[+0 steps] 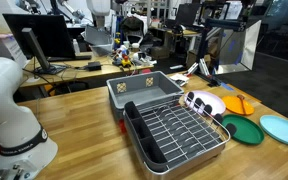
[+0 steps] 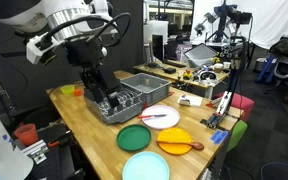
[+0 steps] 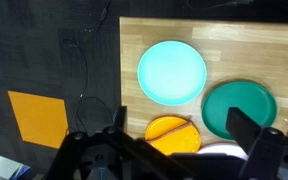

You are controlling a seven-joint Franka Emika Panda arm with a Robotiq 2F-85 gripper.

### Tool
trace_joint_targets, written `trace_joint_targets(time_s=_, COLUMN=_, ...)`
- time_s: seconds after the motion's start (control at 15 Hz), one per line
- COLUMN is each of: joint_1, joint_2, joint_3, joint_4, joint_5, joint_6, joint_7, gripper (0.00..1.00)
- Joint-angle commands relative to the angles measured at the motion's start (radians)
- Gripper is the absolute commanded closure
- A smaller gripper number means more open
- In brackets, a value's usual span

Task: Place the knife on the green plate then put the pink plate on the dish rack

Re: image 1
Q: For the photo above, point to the pink plate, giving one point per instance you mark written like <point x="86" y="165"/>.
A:
<point x="214" y="101"/>

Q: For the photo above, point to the grey background robot arm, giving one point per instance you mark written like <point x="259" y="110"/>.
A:
<point x="72" y="10"/>

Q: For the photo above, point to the orange plate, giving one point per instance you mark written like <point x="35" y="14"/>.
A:
<point x="232" y="105"/>

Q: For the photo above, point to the green plate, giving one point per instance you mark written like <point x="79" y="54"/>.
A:
<point x="247" y="131"/>

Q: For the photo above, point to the light blue plate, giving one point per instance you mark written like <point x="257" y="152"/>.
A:
<point x="282" y="130"/>

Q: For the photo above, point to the grey plastic bin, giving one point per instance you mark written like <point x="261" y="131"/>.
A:
<point x="140" y="95"/>

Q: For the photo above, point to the pinkish red stool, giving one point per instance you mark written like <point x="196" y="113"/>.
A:
<point x="146" y="71"/>

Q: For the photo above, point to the yellow toy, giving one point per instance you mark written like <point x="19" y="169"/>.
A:
<point x="126" y="61"/>

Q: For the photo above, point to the cardboard box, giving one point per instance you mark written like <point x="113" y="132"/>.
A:
<point x="160" y="52"/>

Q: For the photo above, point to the small red object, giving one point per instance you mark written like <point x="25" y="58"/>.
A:
<point x="122" y="126"/>

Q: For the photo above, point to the wooden desk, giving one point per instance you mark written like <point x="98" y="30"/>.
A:
<point x="100" y="70"/>

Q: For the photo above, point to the black power adapter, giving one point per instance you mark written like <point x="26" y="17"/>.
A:
<point x="94" y="65"/>

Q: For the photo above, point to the yellow black tool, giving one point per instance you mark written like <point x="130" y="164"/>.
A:
<point x="117" y="40"/>

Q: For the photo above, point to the black cutlery caddy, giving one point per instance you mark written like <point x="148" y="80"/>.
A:
<point x="150" y="150"/>

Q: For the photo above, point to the black office chair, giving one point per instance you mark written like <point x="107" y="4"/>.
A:
<point x="132" y="28"/>

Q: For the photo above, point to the tilted grey bin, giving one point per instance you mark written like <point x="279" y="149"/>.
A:
<point x="99" y="40"/>

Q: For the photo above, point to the white bottle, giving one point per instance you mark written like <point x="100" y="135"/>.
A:
<point x="76" y="47"/>

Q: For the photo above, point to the blue tape strips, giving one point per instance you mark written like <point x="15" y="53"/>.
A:
<point x="227" y="86"/>

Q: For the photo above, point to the dark background screen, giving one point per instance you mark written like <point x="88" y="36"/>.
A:
<point x="188" y="15"/>

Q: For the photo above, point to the white cylindrical column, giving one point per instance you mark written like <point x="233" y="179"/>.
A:
<point x="98" y="10"/>

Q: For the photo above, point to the wooden spoon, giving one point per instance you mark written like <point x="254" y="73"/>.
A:
<point x="241" y="97"/>

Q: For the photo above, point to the black computer monitor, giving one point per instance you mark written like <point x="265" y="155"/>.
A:
<point x="54" y="33"/>

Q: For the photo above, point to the grey monitor stand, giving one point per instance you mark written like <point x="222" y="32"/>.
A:
<point x="37" y="50"/>

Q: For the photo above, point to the white printed box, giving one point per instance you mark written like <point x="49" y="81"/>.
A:
<point x="12" y="50"/>

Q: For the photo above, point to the black camera stand frame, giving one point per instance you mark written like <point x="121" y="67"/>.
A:
<point x="204" y="46"/>

